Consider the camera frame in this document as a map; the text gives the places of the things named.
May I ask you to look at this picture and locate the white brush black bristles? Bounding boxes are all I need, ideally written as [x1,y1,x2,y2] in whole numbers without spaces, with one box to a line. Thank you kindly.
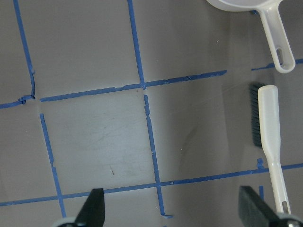
[249,82,291,214]

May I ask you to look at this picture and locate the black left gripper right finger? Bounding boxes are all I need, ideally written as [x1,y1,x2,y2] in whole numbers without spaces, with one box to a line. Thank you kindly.
[238,186,278,227]

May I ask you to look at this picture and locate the white plastic dustpan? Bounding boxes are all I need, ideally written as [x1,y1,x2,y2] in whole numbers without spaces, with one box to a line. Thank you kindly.
[208,0,295,73]

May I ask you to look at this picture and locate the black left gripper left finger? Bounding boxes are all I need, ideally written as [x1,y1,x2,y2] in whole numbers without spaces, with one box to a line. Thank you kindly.
[74,188,105,227]

